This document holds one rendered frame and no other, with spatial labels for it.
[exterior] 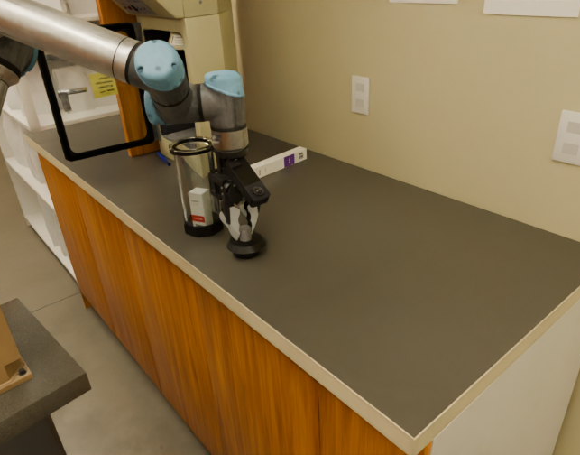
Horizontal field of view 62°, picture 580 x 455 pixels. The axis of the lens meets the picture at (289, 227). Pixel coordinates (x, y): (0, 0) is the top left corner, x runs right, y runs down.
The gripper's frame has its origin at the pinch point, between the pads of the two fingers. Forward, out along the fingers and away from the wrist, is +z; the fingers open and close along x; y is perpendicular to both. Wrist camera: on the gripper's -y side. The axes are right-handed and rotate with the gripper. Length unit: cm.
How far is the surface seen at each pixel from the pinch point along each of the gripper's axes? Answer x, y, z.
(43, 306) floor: 26, 163, 99
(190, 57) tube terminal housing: -18, 47, -32
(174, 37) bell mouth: -20, 59, -36
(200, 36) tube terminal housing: -22, 47, -37
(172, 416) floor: 8, 52, 99
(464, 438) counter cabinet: -2, -57, 17
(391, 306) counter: -8.5, -36.1, 5.0
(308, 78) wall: -61, 45, -19
